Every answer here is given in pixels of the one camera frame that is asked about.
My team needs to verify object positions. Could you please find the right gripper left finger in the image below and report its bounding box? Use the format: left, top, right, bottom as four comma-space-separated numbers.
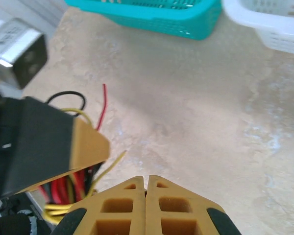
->
50, 175, 147, 235

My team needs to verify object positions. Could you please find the teal plastic basket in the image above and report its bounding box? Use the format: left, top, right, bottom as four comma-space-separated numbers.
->
63, 0, 223, 41

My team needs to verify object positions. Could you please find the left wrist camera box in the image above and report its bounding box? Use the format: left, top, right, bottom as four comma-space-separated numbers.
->
0, 18, 49, 91

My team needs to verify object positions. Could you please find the black cable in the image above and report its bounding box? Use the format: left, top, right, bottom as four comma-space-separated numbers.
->
47, 91, 87, 111

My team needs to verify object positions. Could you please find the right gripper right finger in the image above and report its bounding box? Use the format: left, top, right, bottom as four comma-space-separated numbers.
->
146, 174, 243, 235

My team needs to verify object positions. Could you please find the white plastic basket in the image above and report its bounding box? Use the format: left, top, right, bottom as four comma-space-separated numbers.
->
221, 0, 294, 56

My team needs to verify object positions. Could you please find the red cable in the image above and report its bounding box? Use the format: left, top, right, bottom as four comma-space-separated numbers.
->
96, 83, 108, 131
71, 170, 87, 201
39, 177, 69, 205

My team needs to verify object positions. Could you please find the corrugated side panel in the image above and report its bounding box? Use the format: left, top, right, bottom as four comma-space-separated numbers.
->
0, 0, 67, 31

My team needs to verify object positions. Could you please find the yellow cable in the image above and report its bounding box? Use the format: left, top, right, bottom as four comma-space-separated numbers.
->
60, 108, 94, 128
43, 150, 127, 224

